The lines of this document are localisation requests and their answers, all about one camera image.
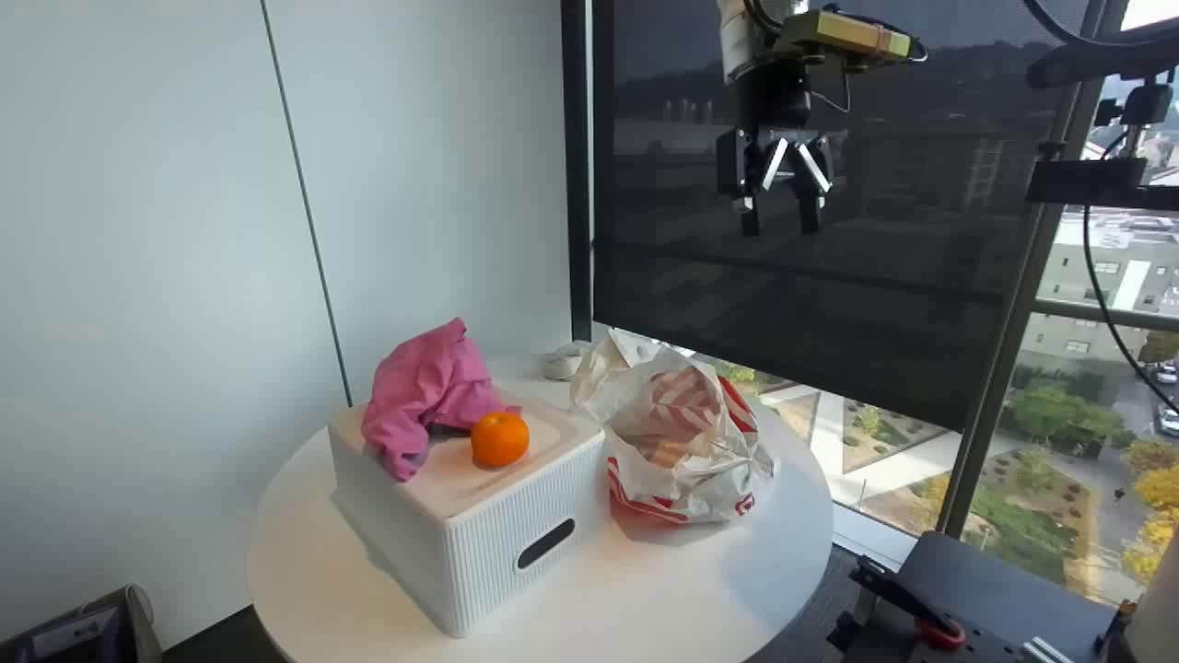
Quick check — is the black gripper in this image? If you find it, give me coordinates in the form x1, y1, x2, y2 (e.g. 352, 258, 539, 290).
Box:
713, 66, 852, 241

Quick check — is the orange fruit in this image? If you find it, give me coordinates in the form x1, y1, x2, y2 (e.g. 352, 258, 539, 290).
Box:
466, 407, 535, 473

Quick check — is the pink cloth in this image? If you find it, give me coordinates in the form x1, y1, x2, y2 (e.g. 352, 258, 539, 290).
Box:
356, 316, 508, 485

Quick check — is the white basket box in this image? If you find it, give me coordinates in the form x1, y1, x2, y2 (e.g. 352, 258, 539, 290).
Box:
324, 387, 611, 640

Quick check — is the black window blind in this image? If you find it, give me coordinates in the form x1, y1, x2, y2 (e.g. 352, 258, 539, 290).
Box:
590, 0, 1099, 435

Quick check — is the small white bowl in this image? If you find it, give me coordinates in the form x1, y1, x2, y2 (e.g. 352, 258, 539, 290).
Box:
535, 342, 598, 382

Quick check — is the black floor control box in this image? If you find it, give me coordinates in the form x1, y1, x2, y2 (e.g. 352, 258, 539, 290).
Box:
786, 527, 1120, 663

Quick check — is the black open box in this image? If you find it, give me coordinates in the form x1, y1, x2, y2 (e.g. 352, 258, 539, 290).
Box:
0, 581, 164, 663

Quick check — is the black window frame column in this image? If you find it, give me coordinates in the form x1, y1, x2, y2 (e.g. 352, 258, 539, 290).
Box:
561, 0, 599, 348

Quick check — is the grey window frame post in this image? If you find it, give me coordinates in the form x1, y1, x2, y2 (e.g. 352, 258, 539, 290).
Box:
936, 0, 1137, 543

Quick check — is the black camera on mount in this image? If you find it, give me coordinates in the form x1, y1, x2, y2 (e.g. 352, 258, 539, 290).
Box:
1025, 45, 1179, 210

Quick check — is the thin black camera cable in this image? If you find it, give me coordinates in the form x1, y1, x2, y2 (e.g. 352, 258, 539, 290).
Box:
1078, 198, 1179, 418

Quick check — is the red-handled clamp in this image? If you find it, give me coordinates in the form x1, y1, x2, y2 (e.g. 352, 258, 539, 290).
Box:
846, 558, 970, 656

